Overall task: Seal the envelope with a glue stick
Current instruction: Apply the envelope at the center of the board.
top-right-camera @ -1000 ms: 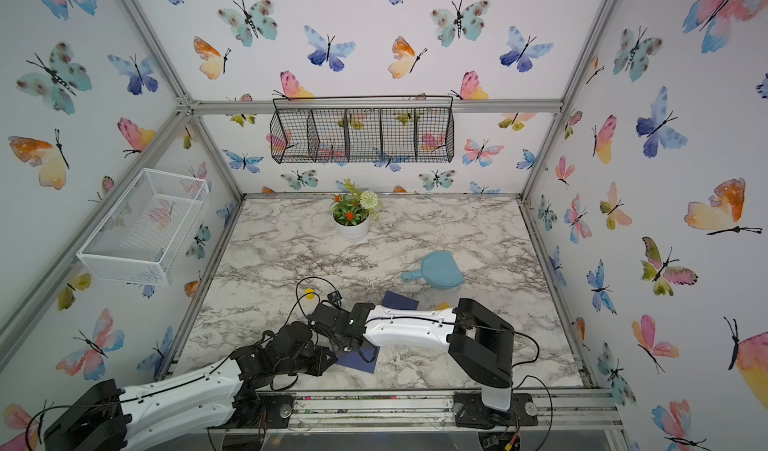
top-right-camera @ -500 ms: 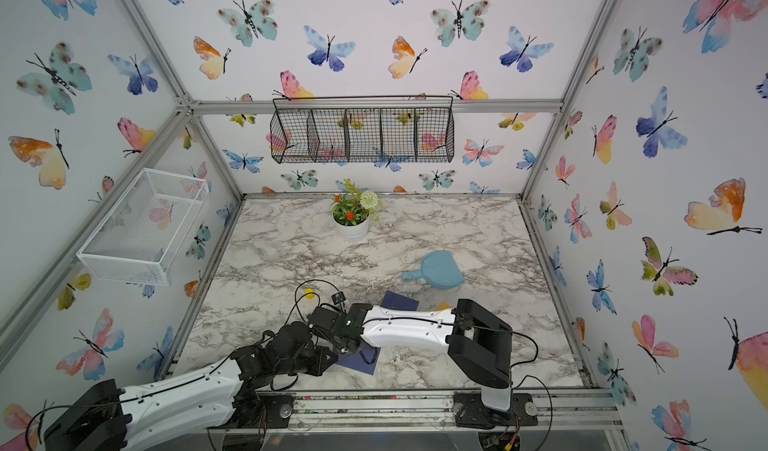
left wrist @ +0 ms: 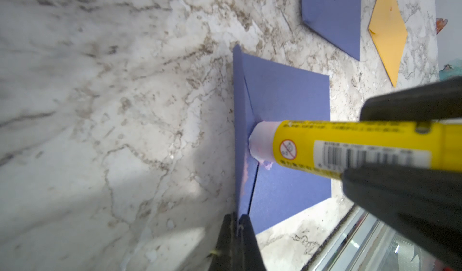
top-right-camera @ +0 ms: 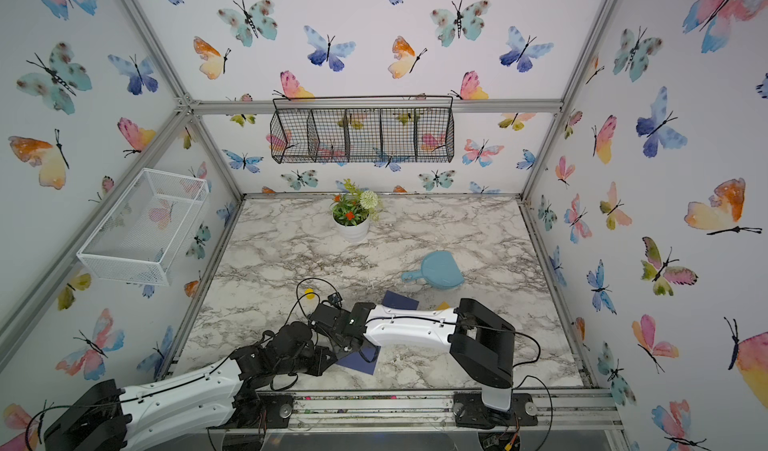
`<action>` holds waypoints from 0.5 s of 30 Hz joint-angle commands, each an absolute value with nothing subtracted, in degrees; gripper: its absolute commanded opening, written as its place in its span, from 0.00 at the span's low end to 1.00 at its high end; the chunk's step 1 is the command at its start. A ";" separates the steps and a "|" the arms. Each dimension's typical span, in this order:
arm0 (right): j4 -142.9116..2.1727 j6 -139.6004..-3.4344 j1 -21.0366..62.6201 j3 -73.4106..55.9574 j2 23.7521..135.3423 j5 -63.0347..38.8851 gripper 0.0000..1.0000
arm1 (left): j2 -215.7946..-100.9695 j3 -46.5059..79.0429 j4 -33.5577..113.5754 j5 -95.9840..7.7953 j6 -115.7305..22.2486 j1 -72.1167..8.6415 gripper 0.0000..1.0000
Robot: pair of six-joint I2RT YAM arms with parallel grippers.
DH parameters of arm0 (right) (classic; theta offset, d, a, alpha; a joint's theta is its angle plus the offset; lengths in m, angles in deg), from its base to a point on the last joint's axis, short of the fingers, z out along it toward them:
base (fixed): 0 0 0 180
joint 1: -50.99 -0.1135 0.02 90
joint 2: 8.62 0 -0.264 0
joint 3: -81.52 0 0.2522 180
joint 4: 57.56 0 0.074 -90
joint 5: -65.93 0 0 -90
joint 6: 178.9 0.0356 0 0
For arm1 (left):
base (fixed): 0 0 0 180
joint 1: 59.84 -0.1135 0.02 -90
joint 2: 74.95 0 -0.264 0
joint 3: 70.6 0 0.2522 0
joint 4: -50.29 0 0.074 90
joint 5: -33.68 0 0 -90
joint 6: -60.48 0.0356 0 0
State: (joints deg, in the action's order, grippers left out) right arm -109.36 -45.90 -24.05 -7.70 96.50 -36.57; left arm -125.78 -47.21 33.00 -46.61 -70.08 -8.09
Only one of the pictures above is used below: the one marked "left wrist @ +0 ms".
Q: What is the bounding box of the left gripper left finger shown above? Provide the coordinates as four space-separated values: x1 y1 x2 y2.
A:
208 213 237 271

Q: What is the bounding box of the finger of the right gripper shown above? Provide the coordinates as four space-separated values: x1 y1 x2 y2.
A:
360 77 462 122
341 164 462 269

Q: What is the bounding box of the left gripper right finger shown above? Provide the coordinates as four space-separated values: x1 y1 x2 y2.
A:
238 214 267 271

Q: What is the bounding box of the yellow glue stick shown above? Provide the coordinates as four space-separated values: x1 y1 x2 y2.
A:
249 121 462 180

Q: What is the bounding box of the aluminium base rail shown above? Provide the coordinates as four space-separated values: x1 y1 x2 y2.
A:
302 207 400 271

